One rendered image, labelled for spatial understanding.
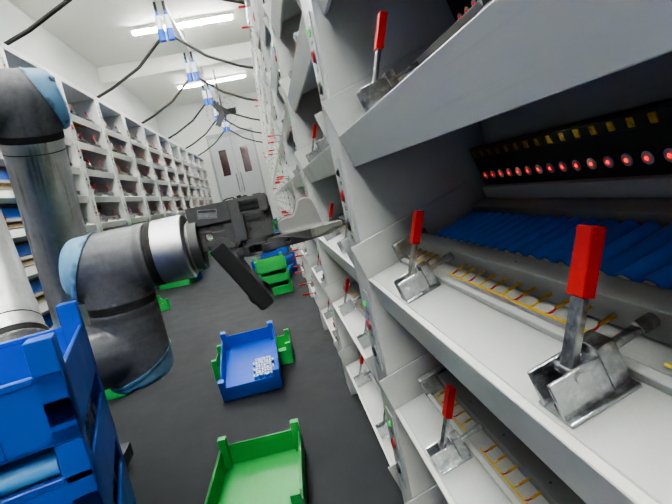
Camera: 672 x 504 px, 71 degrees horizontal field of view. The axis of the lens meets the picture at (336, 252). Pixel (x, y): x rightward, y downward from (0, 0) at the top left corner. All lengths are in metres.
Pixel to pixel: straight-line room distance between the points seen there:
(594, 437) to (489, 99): 0.17
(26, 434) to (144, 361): 0.30
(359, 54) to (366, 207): 0.20
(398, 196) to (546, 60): 0.46
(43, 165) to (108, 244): 0.43
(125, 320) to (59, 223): 0.47
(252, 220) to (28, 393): 0.36
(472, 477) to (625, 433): 0.32
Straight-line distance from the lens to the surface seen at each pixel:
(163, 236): 0.66
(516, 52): 0.23
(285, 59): 1.38
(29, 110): 1.06
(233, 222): 0.65
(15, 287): 0.76
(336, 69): 0.66
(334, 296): 1.37
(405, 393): 0.71
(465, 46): 0.26
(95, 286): 0.69
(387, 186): 0.65
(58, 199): 1.10
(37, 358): 0.41
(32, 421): 0.42
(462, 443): 0.57
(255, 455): 1.29
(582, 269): 0.25
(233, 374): 1.76
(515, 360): 0.32
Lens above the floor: 0.63
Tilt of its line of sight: 8 degrees down
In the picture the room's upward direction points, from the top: 12 degrees counter-clockwise
